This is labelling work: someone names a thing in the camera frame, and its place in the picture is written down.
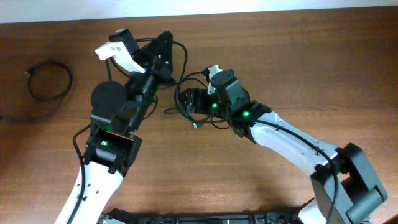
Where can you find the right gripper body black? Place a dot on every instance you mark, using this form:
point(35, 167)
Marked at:
point(206, 102)

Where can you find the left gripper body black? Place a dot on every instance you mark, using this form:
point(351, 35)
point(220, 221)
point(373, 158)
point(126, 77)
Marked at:
point(158, 73)

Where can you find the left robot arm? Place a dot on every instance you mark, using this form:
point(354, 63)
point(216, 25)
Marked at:
point(117, 112)

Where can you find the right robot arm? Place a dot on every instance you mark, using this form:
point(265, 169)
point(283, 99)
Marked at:
point(346, 186)

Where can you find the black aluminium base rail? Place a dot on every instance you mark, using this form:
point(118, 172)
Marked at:
point(124, 217)

